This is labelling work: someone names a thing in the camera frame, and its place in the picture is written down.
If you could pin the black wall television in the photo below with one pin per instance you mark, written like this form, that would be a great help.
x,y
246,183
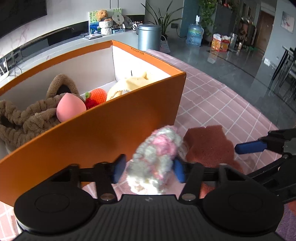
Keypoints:
x,y
15,13

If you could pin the teddy bear on cabinet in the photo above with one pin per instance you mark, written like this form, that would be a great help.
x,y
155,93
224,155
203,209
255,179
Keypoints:
x,y
104,22

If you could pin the white wifi router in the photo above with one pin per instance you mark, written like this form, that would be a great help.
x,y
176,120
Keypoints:
x,y
4,69

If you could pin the pink checkered tablecloth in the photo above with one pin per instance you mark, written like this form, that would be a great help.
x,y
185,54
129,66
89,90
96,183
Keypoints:
x,y
183,95

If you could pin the blue water jug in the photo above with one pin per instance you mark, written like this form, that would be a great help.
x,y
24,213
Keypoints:
x,y
195,33

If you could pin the green picture book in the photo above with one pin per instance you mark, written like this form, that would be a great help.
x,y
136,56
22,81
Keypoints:
x,y
94,17

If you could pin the cream yellow plush toy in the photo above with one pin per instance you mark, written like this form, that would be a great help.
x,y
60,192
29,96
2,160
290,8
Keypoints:
x,y
127,85

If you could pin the orange gift bag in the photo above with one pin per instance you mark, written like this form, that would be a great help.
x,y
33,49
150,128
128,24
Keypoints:
x,y
220,42

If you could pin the white pink fluffy toy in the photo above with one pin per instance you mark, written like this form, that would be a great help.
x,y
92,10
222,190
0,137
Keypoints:
x,y
150,168

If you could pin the brown plush rabbit toy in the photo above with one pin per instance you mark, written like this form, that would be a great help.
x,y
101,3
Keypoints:
x,y
20,126

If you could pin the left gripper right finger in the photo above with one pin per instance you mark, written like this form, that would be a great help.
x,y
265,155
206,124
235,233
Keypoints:
x,y
191,174

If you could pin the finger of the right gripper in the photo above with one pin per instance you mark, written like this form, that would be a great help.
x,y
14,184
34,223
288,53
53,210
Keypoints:
x,y
279,141
279,172

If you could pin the orange cardboard box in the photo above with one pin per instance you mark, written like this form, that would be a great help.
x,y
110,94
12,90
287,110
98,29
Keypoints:
x,y
92,111

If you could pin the green potted plant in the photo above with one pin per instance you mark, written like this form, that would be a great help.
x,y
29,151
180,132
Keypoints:
x,y
164,14

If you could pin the orange knitted carrot toy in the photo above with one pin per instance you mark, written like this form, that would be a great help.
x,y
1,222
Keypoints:
x,y
95,97

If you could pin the grey metal trash can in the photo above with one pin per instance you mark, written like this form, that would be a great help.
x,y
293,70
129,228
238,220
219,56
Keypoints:
x,y
149,37

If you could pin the white tv cabinet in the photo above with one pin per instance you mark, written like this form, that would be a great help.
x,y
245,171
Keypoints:
x,y
129,37

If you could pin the tall leafy plant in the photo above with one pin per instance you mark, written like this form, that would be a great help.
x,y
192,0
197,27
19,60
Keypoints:
x,y
207,9

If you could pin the purple fluffy rug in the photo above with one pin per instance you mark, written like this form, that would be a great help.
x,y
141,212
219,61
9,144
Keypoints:
x,y
287,226

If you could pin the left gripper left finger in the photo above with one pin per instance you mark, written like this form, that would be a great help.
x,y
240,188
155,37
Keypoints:
x,y
105,174

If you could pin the red brown sponge piece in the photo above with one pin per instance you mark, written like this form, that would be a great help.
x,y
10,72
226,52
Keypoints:
x,y
210,147

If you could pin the pink peach toy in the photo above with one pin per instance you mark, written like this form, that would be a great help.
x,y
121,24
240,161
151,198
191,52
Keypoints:
x,y
69,106

